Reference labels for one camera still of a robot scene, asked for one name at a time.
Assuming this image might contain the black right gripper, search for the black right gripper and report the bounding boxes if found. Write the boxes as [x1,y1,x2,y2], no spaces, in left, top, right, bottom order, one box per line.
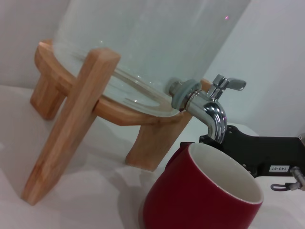
[199,124,305,178]

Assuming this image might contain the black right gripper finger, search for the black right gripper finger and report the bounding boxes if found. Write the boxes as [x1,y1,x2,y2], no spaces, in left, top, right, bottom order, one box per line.
[180,141,192,156]

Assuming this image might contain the red cup with white inside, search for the red cup with white inside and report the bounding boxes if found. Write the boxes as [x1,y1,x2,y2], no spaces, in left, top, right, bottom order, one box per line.
[139,142,264,229]

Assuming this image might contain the wooden dispenser stand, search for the wooden dispenser stand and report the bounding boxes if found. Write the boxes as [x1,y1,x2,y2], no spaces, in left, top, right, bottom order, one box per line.
[20,39,212,206]

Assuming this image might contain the clear glass water dispenser jar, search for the clear glass water dispenser jar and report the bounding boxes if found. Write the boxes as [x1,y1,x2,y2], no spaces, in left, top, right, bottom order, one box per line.
[53,0,250,117]

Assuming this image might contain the chrome faucet tap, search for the chrome faucet tap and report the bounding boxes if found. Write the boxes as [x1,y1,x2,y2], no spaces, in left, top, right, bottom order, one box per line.
[166,74,247,144]

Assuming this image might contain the black cable with metal plug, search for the black cable with metal plug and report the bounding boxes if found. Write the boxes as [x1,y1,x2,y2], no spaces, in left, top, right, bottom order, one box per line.
[270,167,305,193]

